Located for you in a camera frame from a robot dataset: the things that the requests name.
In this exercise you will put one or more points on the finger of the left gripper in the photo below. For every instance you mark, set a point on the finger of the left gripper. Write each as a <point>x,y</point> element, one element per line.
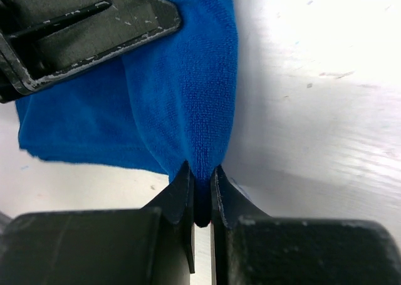
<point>45,42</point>

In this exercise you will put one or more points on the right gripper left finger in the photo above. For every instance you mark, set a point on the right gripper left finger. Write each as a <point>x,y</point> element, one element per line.
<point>149,245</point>

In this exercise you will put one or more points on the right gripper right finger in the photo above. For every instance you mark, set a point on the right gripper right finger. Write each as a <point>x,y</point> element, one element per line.
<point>251,247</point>

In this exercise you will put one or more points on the blue towel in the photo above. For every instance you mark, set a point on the blue towel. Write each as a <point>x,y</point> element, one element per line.
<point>165,103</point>

